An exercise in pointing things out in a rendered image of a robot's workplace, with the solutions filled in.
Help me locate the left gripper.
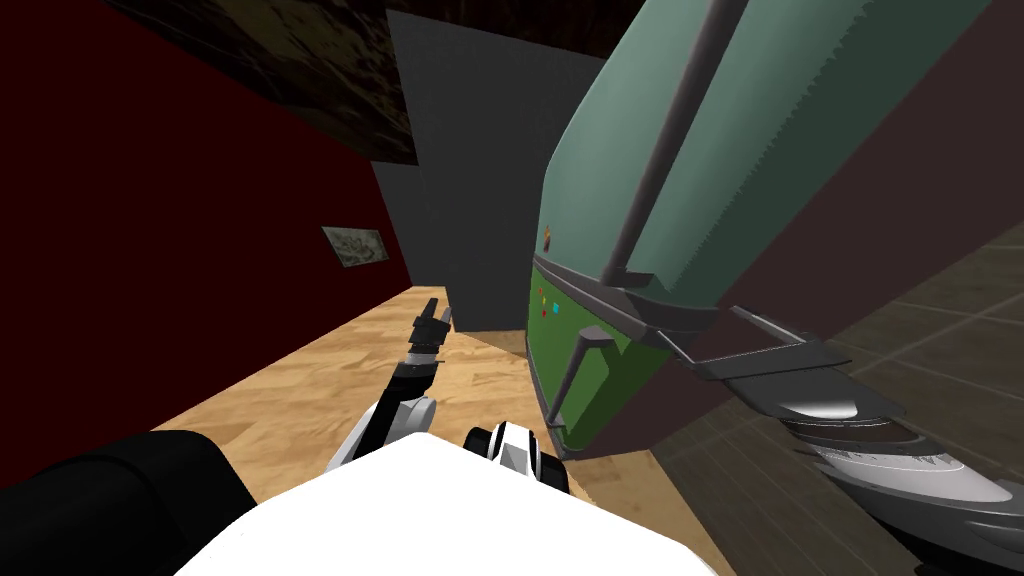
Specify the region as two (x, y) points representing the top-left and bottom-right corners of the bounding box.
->
(407, 297), (454, 366)

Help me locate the green refrigerator door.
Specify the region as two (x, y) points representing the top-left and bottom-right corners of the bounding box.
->
(524, 263), (683, 454)

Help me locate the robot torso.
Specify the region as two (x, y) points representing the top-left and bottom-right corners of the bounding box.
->
(171, 420), (721, 576)

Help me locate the teal refrigerator door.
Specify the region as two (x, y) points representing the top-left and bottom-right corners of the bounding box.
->
(533, 0), (995, 310)

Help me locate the green refrigerator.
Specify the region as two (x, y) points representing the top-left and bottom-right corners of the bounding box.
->
(523, 0), (1024, 463)

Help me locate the small grey wall picture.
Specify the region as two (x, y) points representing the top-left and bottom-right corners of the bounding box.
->
(321, 225), (392, 269)

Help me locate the short grey door handle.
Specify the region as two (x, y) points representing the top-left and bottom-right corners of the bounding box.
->
(545, 325), (618, 427)

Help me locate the long grey door handle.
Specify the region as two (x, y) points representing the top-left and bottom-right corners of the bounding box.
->
(599, 0), (751, 290)

